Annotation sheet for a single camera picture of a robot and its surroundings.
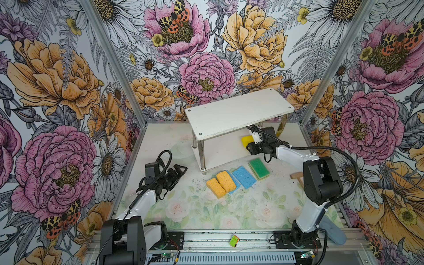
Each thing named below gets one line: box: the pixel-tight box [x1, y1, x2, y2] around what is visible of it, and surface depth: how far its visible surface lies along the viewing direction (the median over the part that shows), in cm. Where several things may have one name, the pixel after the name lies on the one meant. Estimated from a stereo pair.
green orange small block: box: [229, 234, 241, 248], surface depth 74 cm
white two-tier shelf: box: [184, 88, 295, 176], surface depth 82 cm
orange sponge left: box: [206, 177, 226, 199], surface depth 90 cm
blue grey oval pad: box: [318, 215, 347, 246], surface depth 76 cm
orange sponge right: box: [215, 171, 237, 193], surface depth 90 cm
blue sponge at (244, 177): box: [231, 165, 257, 190], surface depth 96 cm
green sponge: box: [248, 157, 270, 182], surface depth 96 cm
